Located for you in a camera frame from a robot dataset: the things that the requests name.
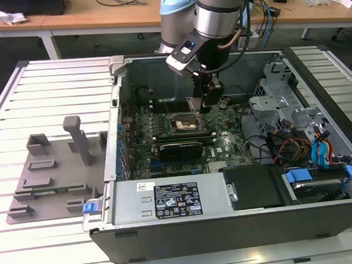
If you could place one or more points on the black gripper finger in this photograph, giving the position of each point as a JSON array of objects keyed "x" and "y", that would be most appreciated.
[
  {"x": 216, "y": 93},
  {"x": 198, "y": 85}
]

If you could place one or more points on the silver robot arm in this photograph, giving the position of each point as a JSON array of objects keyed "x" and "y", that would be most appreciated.
[{"x": 216, "y": 15}]

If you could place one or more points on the CPU socket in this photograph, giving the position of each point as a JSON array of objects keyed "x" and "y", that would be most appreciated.
[{"x": 183, "y": 124}]

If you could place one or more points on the round coin battery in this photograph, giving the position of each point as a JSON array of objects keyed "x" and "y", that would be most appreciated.
[{"x": 224, "y": 105}]

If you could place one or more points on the black RAM slot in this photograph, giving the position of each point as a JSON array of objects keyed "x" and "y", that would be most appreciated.
[
  {"x": 174, "y": 102},
  {"x": 174, "y": 107}
]

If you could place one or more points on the white power strip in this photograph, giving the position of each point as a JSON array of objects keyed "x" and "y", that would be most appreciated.
[{"x": 248, "y": 43}]

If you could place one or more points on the thin locking lever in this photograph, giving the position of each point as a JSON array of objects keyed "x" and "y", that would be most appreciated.
[{"x": 165, "y": 104}]

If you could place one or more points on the silver metal drive cage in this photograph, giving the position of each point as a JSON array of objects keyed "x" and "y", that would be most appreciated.
[{"x": 267, "y": 102}]

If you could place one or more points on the green motherboard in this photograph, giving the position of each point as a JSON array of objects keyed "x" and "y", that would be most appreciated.
[{"x": 227, "y": 148}]

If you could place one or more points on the black graphics card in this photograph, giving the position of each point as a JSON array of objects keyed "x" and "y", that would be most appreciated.
[{"x": 180, "y": 152}]

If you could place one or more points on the small silver heatsink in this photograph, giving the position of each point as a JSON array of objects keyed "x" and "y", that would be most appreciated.
[{"x": 218, "y": 164}]

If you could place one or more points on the small black device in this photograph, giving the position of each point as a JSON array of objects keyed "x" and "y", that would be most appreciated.
[{"x": 274, "y": 11}]

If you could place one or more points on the grey case hinge block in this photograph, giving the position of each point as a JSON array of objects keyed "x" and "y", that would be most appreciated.
[{"x": 115, "y": 64}]

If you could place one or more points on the black plastic shroud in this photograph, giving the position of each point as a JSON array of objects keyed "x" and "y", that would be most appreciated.
[{"x": 254, "y": 187}]

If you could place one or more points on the wooden desk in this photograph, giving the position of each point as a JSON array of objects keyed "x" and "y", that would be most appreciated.
[{"x": 97, "y": 18}]

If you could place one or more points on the grey power supply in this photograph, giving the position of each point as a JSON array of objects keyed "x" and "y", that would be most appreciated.
[{"x": 129, "y": 200}]

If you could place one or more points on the hard disk in blue carrier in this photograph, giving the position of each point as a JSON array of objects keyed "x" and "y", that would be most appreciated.
[{"x": 316, "y": 186}]

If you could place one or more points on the black PC case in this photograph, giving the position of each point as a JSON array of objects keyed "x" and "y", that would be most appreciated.
[{"x": 230, "y": 233}]

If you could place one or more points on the blue case latch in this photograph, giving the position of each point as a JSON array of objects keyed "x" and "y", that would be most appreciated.
[{"x": 89, "y": 208}]

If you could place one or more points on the grey parts rack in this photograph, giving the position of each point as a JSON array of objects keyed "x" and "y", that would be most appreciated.
[{"x": 62, "y": 181}]

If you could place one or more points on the wide black box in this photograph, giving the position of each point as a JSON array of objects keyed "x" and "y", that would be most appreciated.
[{"x": 22, "y": 5}]

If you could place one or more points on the crumpled white paper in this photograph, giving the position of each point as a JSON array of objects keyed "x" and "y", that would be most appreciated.
[{"x": 10, "y": 16}]

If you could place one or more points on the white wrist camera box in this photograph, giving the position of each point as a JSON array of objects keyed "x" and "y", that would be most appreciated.
[{"x": 181, "y": 64}]

